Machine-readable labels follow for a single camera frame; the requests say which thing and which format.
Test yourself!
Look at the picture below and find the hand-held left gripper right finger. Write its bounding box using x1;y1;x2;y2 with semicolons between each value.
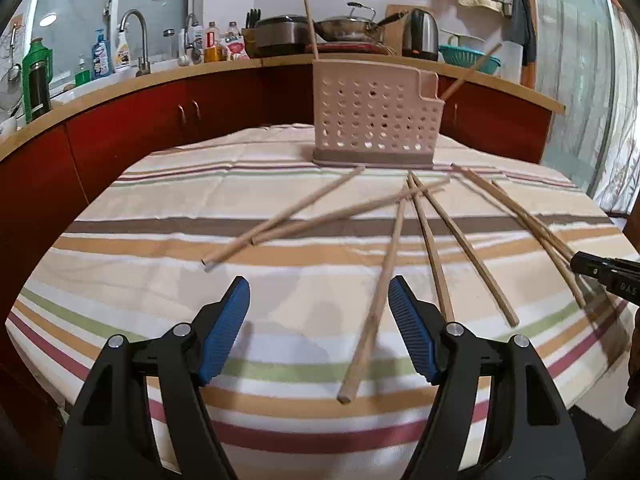
387;275;588;480

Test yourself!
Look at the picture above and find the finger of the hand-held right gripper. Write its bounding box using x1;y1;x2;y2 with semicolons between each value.
571;251;640;307

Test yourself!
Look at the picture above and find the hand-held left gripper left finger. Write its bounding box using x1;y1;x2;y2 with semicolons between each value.
57;276;251;480

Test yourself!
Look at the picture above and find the wooden chopstick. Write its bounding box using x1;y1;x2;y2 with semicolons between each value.
250;178;451;245
201;165;367;267
490;178;588;309
465;168;577;263
411;174;521;328
450;162;563;258
302;0;321;61
439;42;503;102
336;183;410;405
406;172;456;323

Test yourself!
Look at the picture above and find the pink perforated utensil holder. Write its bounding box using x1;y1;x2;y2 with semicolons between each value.
311;57;446;170

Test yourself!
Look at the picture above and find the striped tablecloth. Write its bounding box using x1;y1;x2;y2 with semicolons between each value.
5;122;636;480

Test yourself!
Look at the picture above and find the sheer patterned curtain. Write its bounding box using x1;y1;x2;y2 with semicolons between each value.
532;0;640;211

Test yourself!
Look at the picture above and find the white plastic jug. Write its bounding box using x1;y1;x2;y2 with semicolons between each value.
500;40;525;83

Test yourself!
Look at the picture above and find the teal plastic colander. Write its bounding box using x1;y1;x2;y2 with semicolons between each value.
438;44;502;78

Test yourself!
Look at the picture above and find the wooden countertop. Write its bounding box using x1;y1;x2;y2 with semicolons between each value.
0;52;568;161

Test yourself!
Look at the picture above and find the dark hanging cloth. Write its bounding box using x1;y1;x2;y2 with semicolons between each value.
510;0;538;66

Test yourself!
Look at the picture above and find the yellow oil bottle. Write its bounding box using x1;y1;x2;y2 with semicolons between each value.
204;21;223;63

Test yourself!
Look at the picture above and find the red induction cooktop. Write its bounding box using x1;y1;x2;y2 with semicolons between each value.
312;42;396;56

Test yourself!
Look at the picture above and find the white condiment bottle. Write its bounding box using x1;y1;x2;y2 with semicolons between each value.
187;22;205;64

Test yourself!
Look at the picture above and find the steel electric kettle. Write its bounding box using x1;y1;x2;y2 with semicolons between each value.
401;8;441;59

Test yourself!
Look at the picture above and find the white spray bottle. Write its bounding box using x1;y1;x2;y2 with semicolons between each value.
113;29;133;72

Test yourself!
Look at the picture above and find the dark rice cooker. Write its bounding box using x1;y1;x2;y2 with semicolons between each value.
254;15;313;58

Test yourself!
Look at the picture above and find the blue dish soap bottle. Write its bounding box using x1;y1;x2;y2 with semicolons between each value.
91;28;112;78

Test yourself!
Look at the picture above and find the knife block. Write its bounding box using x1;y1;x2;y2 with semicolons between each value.
241;8;263;58

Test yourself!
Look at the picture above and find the steel wok with lid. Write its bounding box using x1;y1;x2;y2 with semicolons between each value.
312;1;408;43

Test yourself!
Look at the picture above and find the chrome kitchen faucet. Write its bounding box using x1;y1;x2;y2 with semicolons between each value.
117;8;153;77

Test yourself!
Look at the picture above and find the green thermos jug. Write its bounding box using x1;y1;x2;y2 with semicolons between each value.
21;37;53;122

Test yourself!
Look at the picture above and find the wooden cutting board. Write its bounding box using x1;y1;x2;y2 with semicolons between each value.
384;4;418;51

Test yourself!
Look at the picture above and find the kitchen window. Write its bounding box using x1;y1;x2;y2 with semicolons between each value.
0;0;206;91

